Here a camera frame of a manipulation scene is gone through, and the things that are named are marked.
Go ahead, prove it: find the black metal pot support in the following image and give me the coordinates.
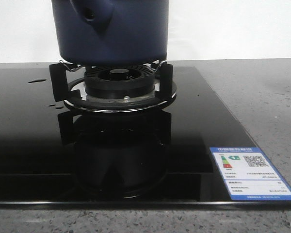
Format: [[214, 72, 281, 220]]
[[49, 61, 177, 113]]

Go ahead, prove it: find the dark blue pot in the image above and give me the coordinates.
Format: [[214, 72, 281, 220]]
[[51, 0, 169, 66]]

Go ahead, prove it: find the black gas burner head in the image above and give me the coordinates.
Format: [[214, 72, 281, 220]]
[[84, 65, 155, 99]]

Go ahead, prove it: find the black glass gas stove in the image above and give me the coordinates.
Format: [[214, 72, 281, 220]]
[[0, 67, 291, 209]]

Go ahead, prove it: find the blue energy label sticker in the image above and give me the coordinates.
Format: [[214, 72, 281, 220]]
[[210, 147, 291, 201]]

